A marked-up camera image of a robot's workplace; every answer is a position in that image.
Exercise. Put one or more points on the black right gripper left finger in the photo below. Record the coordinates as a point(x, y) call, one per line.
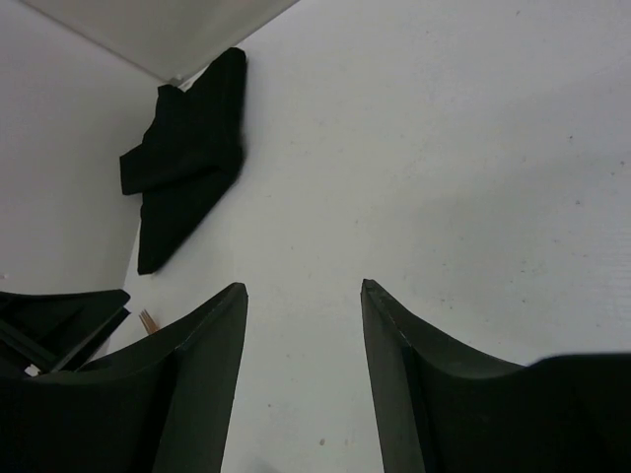
point(161, 404)

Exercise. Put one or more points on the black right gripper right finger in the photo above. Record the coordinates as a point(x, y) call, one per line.
point(443, 406)

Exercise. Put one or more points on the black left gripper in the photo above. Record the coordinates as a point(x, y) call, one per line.
point(57, 332)

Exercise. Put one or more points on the black cloth placemat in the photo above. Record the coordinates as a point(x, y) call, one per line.
point(189, 157)

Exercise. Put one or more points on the copper fork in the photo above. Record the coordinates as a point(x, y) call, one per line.
point(149, 324)

